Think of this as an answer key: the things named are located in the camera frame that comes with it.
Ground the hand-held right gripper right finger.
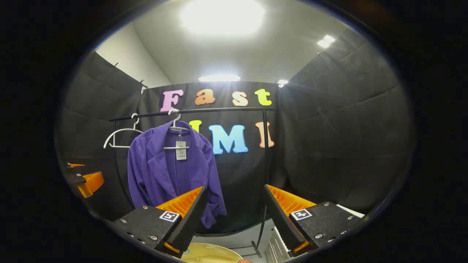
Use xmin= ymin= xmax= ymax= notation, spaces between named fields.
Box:
xmin=263 ymin=184 xmax=362 ymax=258

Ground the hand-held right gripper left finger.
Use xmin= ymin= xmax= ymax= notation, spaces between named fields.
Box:
xmin=112 ymin=186 xmax=209 ymax=259

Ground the cream laundry hamper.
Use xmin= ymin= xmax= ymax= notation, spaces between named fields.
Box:
xmin=179 ymin=243 xmax=244 ymax=263

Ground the purple ribbed jacket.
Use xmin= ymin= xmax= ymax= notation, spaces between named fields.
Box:
xmin=127 ymin=121 xmax=227 ymax=229

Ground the white plastic hanger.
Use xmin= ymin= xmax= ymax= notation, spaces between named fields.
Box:
xmin=163 ymin=108 xmax=191 ymax=150
xmin=103 ymin=113 xmax=144 ymax=149

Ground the black metal clothes rack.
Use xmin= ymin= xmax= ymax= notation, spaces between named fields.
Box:
xmin=109 ymin=107 xmax=278 ymax=258

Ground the white ribbed object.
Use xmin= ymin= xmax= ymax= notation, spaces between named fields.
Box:
xmin=265 ymin=226 xmax=294 ymax=263

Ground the black backdrop cloth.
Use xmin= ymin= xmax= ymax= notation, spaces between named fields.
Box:
xmin=58 ymin=29 xmax=415 ymax=234

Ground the long ceiling light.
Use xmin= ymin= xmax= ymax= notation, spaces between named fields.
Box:
xmin=199 ymin=75 xmax=241 ymax=82

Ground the large ceiling light panel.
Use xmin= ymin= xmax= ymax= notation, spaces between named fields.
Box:
xmin=180 ymin=0 xmax=265 ymax=36

